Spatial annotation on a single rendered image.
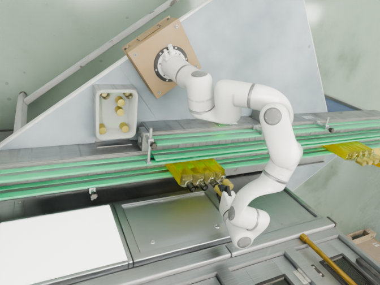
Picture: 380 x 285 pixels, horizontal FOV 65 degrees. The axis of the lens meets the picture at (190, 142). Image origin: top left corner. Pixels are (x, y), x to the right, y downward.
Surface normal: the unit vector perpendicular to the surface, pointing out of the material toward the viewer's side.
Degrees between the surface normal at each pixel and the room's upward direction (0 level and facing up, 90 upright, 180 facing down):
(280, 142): 54
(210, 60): 0
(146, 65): 5
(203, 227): 90
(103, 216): 90
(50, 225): 90
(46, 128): 0
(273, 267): 90
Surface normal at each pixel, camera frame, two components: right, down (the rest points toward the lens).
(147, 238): 0.13, -0.90
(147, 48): 0.44, 0.51
